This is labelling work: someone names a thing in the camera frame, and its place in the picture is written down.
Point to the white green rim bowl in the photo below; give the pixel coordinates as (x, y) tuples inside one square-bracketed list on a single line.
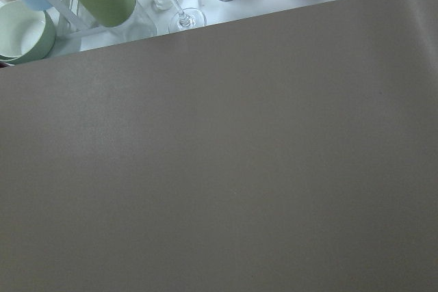
[(26, 35)]

